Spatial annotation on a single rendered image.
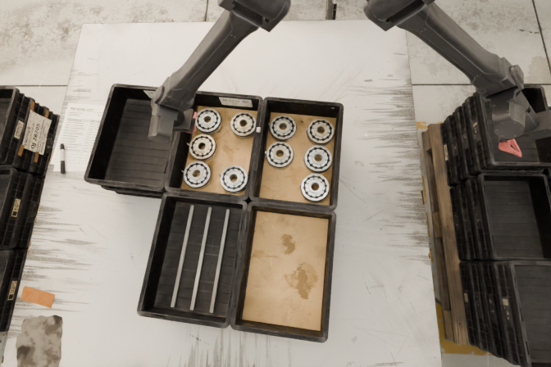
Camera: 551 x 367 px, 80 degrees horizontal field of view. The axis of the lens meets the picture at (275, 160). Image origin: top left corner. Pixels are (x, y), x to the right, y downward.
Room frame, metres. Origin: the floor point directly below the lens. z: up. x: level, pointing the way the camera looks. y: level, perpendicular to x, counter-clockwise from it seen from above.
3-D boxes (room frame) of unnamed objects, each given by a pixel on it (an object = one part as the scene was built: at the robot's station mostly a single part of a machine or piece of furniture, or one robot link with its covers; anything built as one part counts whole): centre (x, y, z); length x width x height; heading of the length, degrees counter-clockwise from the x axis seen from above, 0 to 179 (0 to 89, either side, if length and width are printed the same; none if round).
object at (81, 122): (0.69, 0.84, 0.70); 0.33 x 0.23 x 0.01; 170
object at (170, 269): (0.08, 0.31, 0.87); 0.40 x 0.30 x 0.11; 164
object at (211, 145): (0.48, 0.27, 0.86); 0.10 x 0.10 x 0.01
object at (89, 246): (0.38, 0.21, 0.35); 1.60 x 1.60 x 0.70; 80
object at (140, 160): (0.54, 0.49, 0.87); 0.40 x 0.30 x 0.11; 164
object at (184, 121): (0.46, 0.27, 1.18); 0.10 x 0.07 x 0.07; 74
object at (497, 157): (0.44, -1.12, 0.37); 0.40 x 0.30 x 0.45; 169
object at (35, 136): (0.91, 1.28, 0.41); 0.31 x 0.02 x 0.16; 169
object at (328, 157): (0.36, -0.16, 0.86); 0.10 x 0.10 x 0.01
